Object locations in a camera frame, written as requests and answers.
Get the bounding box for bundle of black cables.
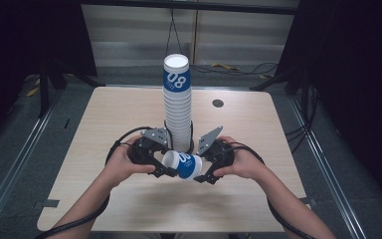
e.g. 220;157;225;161
284;84;321;154

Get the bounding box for black overhead bar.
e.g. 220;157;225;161
79;0;301;16

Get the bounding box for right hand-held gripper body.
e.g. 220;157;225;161
196;124;237;171

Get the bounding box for grey tape strip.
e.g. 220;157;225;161
33;198;61;210
298;196;317;206

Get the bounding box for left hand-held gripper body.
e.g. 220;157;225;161
126;126;171;167

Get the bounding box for thin vertical pole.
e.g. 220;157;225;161
192;9;200;66

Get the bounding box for metal floor rail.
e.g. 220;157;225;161
0;99;59;235
287;95;367;239

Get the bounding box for black curtain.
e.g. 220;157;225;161
273;0;382;213
0;0;98;147

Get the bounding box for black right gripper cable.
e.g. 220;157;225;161
228;141;316;239

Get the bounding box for person's right hand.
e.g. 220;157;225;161
212;134;267;183

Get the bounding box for black floor cables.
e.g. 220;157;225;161
190;61;281;78

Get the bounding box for person's left hand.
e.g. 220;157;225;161
103;134;157;189

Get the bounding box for stack of paper cups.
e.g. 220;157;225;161
162;53;193;153

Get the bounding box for blue and white paper cup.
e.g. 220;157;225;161
161;149;204;182

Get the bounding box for black wire cup holder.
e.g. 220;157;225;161
163;119;195;154

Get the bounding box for black tripod stand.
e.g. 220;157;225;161
249;64;314;124
22;49;106;120

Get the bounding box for thin black hanging cable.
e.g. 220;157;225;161
166;8;182;56

